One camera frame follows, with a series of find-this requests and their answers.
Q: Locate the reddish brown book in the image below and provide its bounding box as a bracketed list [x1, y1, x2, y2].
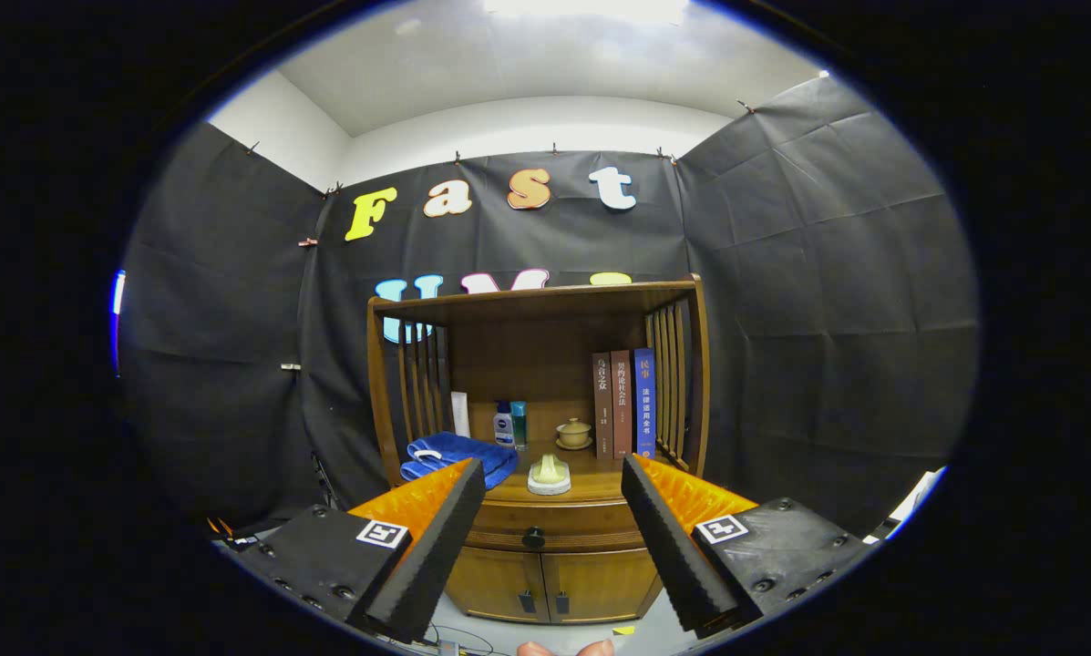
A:
[610, 350, 634, 460]

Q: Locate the dark brown book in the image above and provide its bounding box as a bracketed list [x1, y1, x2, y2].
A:
[592, 353, 615, 459]

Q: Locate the wooden drawer with black knob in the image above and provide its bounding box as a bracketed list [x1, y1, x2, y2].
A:
[466, 497, 648, 553]

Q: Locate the thin floor cable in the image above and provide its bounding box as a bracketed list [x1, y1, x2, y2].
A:
[422, 624, 484, 656]

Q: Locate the black floor device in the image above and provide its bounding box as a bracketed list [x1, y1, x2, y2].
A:
[206, 518, 260, 553]

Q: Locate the blue book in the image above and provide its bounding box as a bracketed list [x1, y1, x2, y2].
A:
[633, 347, 657, 459]

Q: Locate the wooden cabinet door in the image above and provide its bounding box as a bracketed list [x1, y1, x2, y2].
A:
[541, 547, 664, 625]
[443, 545, 551, 624]

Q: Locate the black backdrop cloth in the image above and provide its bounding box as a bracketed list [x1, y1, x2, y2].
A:
[118, 77, 979, 538]

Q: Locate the blue folded towel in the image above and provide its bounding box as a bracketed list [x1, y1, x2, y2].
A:
[400, 431, 519, 491]

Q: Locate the white paper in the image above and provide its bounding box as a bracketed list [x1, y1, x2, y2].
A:
[887, 466, 949, 538]

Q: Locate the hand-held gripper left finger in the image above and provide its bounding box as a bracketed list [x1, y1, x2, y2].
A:
[235, 458, 487, 644]

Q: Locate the wooden cabinet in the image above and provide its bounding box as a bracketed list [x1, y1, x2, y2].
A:
[366, 273, 712, 626]

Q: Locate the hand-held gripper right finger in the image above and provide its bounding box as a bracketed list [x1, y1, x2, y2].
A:
[620, 454, 874, 639]

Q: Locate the wooden countertop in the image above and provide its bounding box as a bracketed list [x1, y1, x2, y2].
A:
[399, 442, 692, 507]

